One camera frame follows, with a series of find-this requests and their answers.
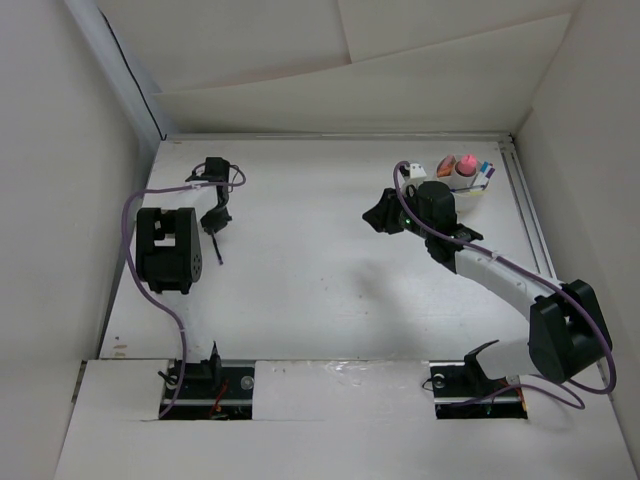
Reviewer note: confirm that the purple capped white pen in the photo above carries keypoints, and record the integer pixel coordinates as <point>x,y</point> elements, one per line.
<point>488,176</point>

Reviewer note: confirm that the dark slim pen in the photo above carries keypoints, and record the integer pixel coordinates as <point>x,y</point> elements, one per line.
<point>216,249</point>

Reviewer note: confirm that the light blue capped pen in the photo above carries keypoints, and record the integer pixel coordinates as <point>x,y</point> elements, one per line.
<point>481,175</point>

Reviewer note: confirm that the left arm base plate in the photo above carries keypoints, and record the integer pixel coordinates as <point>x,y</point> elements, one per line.
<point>231,400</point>

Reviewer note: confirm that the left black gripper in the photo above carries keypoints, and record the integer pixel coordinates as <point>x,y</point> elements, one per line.
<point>214,225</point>

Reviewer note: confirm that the white round divided container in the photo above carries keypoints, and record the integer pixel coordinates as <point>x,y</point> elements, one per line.
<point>463,202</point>

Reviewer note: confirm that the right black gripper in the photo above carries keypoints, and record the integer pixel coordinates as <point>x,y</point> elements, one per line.
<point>382,215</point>

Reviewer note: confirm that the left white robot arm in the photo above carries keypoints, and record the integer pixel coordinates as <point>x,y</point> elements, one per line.
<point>168,254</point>

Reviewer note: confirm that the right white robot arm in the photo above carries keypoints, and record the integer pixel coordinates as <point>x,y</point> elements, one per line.
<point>567,332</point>

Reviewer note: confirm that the pink capped glue bottle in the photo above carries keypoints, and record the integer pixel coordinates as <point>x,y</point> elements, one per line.
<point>466,166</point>

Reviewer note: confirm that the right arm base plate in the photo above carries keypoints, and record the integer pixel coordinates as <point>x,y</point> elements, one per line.
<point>461,393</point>

